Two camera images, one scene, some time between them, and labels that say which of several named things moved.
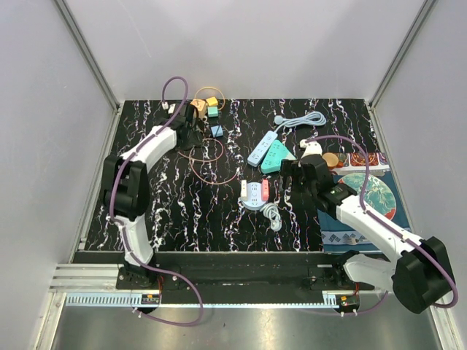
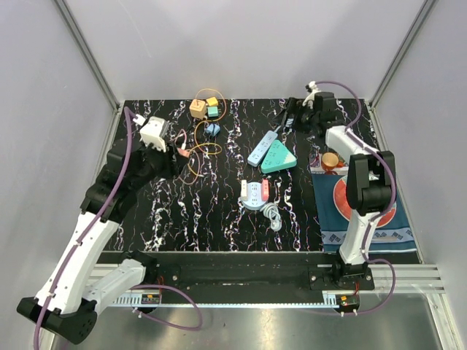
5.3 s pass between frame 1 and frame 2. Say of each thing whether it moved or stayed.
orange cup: stayed
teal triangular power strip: stayed
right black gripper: moved
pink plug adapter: stayed
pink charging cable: moved
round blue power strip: stayed
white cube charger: stayed
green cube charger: stayed
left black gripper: moved
